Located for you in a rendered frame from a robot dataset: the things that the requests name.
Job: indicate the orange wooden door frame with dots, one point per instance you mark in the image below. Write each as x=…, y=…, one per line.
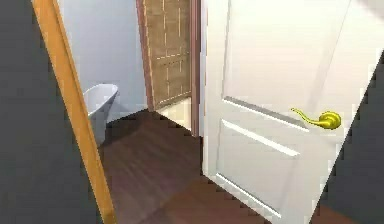
x=73, y=100

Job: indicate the brown wooden door frame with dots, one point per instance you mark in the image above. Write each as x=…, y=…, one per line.
x=195, y=66

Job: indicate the white bathtub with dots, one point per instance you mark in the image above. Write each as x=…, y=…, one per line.
x=98, y=103

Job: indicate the white panelled room door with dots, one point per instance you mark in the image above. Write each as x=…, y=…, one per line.
x=266, y=66

